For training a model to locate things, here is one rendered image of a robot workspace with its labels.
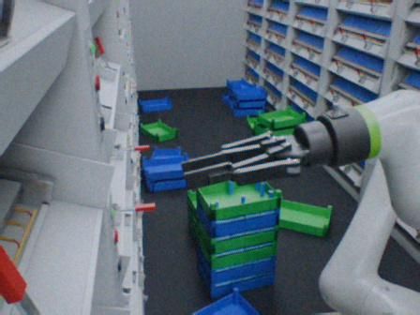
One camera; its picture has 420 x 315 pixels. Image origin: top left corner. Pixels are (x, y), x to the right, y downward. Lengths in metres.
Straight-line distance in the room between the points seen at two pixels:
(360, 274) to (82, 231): 0.85
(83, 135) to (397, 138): 0.48
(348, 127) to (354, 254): 0.53
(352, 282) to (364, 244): 0.10
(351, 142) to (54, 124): 0.44
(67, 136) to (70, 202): 0.07
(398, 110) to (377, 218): 0.48
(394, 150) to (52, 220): 0.52
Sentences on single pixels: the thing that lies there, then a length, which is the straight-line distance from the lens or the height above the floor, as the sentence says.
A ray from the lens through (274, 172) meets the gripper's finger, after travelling 0.60.
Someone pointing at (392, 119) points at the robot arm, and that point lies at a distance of 0.69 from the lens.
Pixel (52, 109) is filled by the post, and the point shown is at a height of 1.17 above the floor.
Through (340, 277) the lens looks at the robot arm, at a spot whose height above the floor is 0.57.
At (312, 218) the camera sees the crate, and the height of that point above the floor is 0.00.
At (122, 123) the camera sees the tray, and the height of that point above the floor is 0.90.
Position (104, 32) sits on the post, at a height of 1.14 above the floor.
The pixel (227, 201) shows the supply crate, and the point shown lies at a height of 0.40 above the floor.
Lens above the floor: 1.28
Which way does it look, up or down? 25 degrees down
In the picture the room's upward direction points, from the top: straight up
